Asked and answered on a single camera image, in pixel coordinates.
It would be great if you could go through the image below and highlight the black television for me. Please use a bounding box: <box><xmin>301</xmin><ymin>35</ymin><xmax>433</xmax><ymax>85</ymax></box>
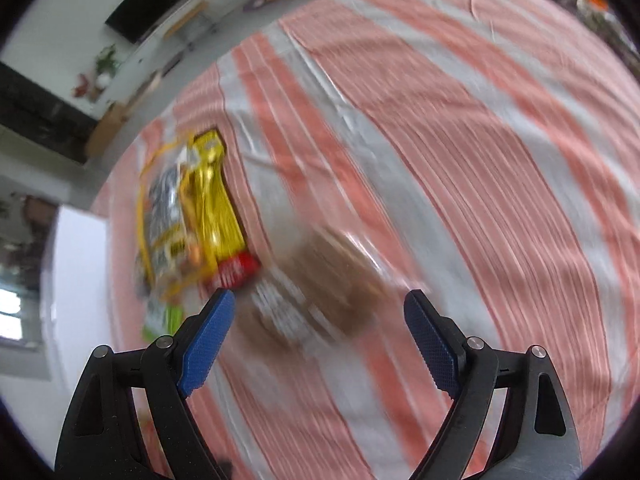
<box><xmin>105</xmin><ymin>0</ymin><xmax>196</xmax><ymax>45</ymax></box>

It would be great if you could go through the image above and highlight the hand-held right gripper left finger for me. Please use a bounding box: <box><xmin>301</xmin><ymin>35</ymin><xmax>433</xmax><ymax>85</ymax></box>
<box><xmin>55</xmin><ymin>289</ymin><xmax>236</xmax><ymax>480</ymax></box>

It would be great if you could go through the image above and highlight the yellow foil snack packet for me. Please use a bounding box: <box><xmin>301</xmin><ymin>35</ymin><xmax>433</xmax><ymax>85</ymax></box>
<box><xmin>190</xmin><ymin>129</ymin><xmax>262</xmax><ymax>292</ymax></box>

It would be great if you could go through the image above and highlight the clear bag of brown sticks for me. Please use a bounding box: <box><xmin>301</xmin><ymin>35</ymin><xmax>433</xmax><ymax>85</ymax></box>
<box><xmin>235</xmin><ymin>225</ymin><xmax>401</xmax><ymax>356</ymax></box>

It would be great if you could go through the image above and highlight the white box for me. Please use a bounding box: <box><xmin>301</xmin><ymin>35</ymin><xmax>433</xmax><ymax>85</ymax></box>
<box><xmin>47</xmin><ymin>205</ymin><xmax>121</xmax><ymax>356</ymax></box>

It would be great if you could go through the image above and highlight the red flower arrangement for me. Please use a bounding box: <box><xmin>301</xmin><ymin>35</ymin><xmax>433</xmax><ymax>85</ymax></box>
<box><xmin>72</xmin><ymin>72</ymin><xmax>101</xmax><ymax>102</ymax></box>

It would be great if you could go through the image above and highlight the green plant in white vase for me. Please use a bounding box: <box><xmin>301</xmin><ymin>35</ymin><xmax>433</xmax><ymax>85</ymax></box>
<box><xmin>95</xmin><ymin>45</ymin><xmax>123</xmax><ymax>92</ymax></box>

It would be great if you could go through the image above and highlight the wooden bench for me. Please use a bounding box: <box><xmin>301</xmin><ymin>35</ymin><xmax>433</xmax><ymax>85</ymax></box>
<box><xmin>162</xmin><ymin>0</ymin><xmax>208</xmax><ymax>38</ymax></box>

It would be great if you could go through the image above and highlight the cardboard box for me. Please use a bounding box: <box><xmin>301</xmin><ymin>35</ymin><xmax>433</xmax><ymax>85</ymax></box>
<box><xmin>85</xmin><ymin>102</ymin><xmax>131</xmax><ymax>158</ymax></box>

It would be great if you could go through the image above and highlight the white television cabinet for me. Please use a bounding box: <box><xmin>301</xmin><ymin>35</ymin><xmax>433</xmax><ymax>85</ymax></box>
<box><xmin>112</xmin><ymin>0</ymin><xmax>261</xmax><ymax>108</ymax></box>

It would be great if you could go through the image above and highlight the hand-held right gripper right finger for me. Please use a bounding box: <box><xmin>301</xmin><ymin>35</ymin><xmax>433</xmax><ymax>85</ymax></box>
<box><xmin>404</xmin><ymin>290</ymin><xmax>583</xmax><ymax>480</ymax></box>

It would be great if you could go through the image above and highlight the green snack packet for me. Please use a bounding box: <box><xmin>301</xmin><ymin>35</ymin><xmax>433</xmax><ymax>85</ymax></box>
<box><xmin>141</xmin><ymin>297</ymin><xmax>184</xmax><ymax>342</ymax></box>

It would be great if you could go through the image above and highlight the dark bookshelf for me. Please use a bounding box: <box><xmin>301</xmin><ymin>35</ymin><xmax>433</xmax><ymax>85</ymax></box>
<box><xmin>0</xmin><ymin>62</ymin><xmax>98</xmax><ymax>163</ymax></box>

